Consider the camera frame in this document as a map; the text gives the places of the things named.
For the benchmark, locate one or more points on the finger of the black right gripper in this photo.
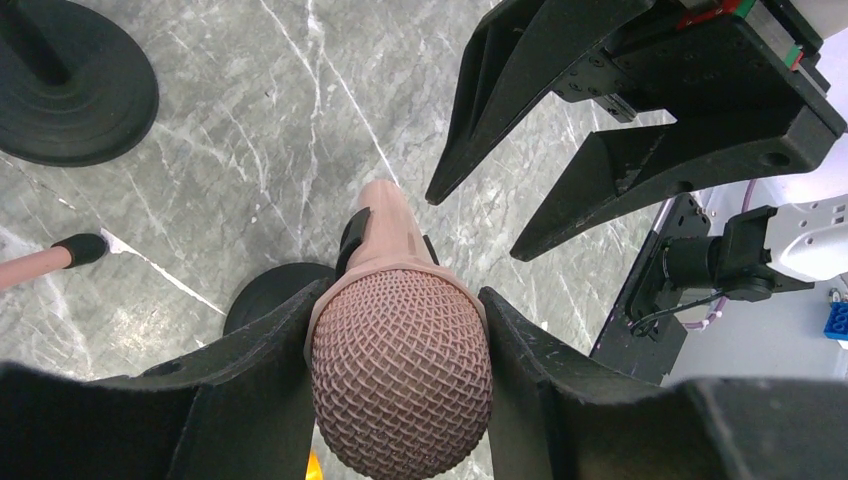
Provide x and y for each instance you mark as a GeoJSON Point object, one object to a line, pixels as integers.
{"type": "Point", "coordinates": [558, 414]}
{"type": "Point", "coordinates": [617, 172]}

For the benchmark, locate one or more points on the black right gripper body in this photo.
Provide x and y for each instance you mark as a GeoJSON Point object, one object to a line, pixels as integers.
{"type": "Point", "coordinates": [715, 59]}

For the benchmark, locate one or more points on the red green brick car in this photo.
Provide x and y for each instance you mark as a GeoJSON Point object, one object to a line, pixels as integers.
{"type": "Point", "coordinates": [314, 470]}

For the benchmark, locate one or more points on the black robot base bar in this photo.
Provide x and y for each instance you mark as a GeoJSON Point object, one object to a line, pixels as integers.
{"type": "Point", "coordinates": [645, 291]}

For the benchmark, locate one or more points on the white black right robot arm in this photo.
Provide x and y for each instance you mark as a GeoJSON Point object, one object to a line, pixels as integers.
{"type": "Point", "coordinates": [760, 253]}

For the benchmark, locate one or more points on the black round-base mic stand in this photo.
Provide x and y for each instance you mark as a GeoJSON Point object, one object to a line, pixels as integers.
{"type": "Point", "coordinates": [76, 89]}

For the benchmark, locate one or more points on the pink microphone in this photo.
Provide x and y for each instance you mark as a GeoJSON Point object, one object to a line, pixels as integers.
{"type": "Point", "coordinates": [397, 349]}

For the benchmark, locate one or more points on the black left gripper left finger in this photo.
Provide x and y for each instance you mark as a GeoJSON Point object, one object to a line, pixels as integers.
{"type": "Point", "coordinates": [238, 408]}

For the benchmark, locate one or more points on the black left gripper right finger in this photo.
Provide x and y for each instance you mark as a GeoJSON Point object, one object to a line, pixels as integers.
{"type": "Point", "coordinates": [517, 53]}

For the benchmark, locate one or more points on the blue plastic block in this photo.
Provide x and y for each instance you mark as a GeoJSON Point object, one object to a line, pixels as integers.
{"type": "Point", "coordinates": [836, 325]}

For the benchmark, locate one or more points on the pink music stand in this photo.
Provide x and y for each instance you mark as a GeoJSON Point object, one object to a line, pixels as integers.
{"type": "Point", "coordinates": [77, 250]}

